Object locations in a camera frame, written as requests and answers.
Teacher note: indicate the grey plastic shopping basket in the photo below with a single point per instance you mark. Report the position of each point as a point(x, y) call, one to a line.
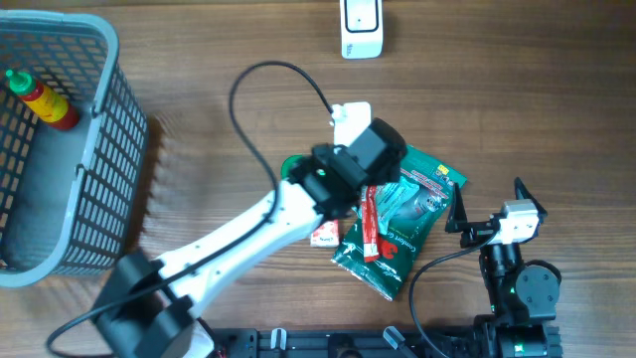
point(66, 195)

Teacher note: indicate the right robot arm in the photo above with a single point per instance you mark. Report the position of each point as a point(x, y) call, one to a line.
point(523, 295)

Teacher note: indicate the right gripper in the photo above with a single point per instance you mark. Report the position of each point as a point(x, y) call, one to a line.
point(476, 232)

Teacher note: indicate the white barcode scanner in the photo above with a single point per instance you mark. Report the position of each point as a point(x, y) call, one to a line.
point(362, 29)

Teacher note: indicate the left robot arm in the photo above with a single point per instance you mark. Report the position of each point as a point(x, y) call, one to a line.
point(152, 306)

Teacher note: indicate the red stick sachet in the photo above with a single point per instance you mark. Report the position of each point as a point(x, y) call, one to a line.
point(370, 226)

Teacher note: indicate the green 3M gloves package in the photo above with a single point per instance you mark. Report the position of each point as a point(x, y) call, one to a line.
point(408, 229)

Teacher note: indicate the red sauce bottle green cap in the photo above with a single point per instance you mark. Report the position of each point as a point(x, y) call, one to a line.
point(50, 107)

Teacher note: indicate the green lid jar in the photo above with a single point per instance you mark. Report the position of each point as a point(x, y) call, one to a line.
point(288, 164)

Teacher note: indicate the teal wet wipes pack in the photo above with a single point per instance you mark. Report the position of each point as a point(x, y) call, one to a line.
point(390, 197)

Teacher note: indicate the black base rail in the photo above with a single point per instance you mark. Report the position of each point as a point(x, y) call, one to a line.
point(451, 341)

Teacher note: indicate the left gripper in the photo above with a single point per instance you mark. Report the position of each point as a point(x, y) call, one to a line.
point(391, 175)

